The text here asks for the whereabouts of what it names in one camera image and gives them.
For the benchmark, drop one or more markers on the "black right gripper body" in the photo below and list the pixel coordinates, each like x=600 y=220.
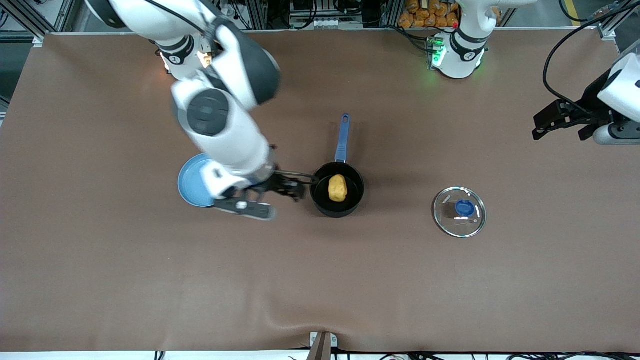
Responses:
x=278 y=182

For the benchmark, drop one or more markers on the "yellow potato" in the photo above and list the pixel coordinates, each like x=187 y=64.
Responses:
x=337 y=189

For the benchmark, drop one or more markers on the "glass lid with blue knob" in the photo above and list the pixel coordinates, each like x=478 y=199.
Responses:
x=465 y=209

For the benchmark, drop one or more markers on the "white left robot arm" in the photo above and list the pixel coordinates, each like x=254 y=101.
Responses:
x=462 y=50

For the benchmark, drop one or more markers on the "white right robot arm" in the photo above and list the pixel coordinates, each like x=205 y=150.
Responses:
x=225 y=135

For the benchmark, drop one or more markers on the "light blue plate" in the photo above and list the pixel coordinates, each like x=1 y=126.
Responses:
x=192 y=182

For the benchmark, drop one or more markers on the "white power strip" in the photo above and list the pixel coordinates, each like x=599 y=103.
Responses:
x=330 y=23

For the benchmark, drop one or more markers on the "brown table cover sheet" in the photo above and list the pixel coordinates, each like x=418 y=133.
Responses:
x=150 y=275

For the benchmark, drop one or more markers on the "metal table clamp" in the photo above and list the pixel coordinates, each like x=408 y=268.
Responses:
x=322 y=345

